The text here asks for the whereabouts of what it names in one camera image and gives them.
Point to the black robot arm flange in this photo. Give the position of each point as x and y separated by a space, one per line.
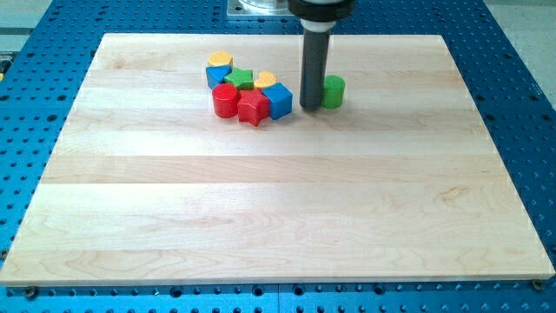
320 15

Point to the red star block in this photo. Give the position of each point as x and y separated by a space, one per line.
253 107

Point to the yellow heart block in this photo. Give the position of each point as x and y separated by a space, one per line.
265 79

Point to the green star block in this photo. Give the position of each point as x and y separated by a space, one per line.
241 79

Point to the blue cube block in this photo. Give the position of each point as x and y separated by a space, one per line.
280 98

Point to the red cylinder block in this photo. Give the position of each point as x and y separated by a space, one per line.
225 100

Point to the green cylinder block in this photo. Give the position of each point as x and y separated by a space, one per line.
333 91

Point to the blue triangle block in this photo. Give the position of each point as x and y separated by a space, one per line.
215 74

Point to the yellow hexagon block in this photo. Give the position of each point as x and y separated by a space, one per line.
220 58

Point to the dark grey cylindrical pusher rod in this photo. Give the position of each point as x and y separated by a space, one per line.
313 68

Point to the light wooden board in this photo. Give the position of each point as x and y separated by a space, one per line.
146 185

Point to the blue perforated metal table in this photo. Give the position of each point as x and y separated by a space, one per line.
42 83

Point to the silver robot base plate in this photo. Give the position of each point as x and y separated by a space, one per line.
250 8

